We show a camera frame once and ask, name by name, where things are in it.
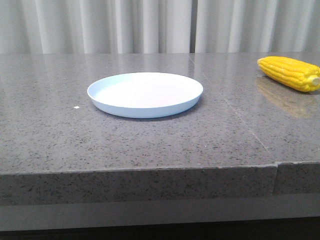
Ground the yellow corn cob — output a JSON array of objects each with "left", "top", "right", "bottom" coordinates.
[{"left": 257, "top": 56, "right": 320, "bottom": 93}]

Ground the white curtain panel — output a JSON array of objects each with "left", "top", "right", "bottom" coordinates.
[
  {"left": 0, "top": 0, "right": 197, "bottom": 54},
  {"left": 190, "top": 0, "right": 320, "bottom": 53}
]

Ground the white curtain left panel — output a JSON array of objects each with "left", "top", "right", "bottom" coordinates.
[{"left": 0, "top": 0, "right": 197, "bottom": 54}]

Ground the white curtain right panel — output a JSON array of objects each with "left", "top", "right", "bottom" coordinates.
[{"left": 190, "top": 0, "right": 320, "bottom": 53}]

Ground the light blue round plate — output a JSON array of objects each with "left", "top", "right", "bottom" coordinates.
[{"left": 87, "top": 72, "right": 204, "bottom": 119}]

